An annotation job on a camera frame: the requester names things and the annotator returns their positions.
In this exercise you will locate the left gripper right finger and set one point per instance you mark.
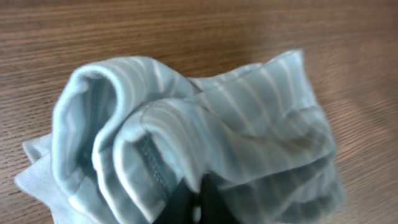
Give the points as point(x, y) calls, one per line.
point(213, 208)

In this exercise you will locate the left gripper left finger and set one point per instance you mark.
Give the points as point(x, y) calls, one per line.
point(179, 208)

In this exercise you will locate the light blue striped shorts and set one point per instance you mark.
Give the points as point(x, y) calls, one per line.
point(126, 131)

